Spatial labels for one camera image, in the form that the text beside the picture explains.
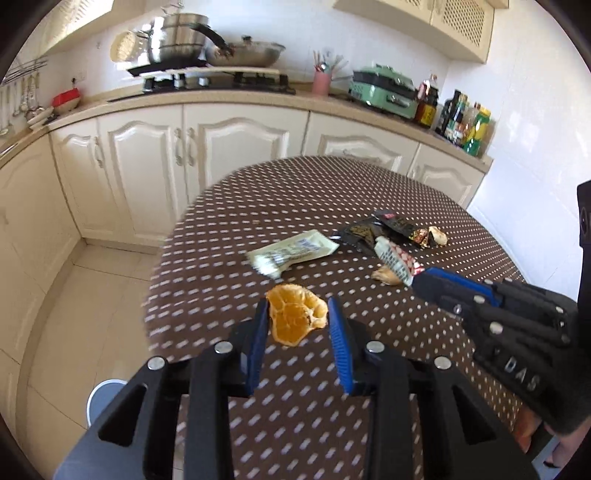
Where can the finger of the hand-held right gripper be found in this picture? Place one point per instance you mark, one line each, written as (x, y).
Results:
(461, 284)
(461, 307)

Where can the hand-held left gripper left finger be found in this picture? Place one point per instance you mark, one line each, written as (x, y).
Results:
(256, 350)

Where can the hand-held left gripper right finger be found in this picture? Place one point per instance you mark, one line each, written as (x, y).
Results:
(341, 350)

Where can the small pale peel piece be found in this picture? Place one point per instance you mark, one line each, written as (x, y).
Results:
(385, 275)
(438, 236)

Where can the orange peel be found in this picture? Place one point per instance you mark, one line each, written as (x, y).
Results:
(295, 314)

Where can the white red patterned wrapper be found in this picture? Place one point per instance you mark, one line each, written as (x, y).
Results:
(397, 261)

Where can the black wrapper red label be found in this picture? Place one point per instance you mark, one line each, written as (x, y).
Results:
(401, 224)

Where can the white printed snack wrapper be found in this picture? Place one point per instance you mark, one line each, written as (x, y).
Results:
(295, 251)

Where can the black yellow printed wrapper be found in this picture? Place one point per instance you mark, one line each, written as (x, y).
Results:
(360, 233)

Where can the light blue plastic bucket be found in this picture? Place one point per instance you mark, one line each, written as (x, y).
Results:
(104, 401)

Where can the orange plastic bag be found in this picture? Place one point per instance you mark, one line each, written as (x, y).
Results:
(526, 429)

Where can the green plastic bottle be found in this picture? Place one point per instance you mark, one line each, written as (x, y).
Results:
(478, 136)

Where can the brown polka-dot tablecloth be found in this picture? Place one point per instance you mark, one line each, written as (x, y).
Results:
(300, 198)

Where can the dark glass sauce bottle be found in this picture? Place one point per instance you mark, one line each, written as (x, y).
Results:
(458, 124)
(448, 115)

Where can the large dark soy sauce bottle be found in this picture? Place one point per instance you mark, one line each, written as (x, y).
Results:
(425, 106)

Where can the green electric cooker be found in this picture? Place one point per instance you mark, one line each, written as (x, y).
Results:
(383, 92)

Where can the cream base kitchen cabinet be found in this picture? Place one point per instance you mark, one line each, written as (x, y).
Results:
(138, 175)

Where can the pink utensil holder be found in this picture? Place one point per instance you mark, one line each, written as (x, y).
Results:
(322, 83)

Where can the wide cream lattice door cabinet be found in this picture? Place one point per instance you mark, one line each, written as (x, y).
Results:
(438, 23)

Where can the black glass gas stove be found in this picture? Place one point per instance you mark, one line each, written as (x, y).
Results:
(217, 84)

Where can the steel wok with lid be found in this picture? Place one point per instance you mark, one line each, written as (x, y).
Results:
(249, 53)

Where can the black induction cooker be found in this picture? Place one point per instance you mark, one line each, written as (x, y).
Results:
(161, 68)

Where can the stacked white bowls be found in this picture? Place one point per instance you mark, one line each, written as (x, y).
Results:
(41, 115)

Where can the stainless steel steamer pot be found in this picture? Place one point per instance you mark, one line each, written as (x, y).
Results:
(178, 37)

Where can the cream round colander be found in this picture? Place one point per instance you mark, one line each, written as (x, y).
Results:
(123, 46)

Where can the row of hanging kitchen utensils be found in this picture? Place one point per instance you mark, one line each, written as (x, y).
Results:
(21, 99)

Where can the narrow cream lattice door cabinet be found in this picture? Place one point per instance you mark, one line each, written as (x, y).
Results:
(78, 21)

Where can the metal wall utensil rail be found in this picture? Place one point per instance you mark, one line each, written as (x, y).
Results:
(25, 67)

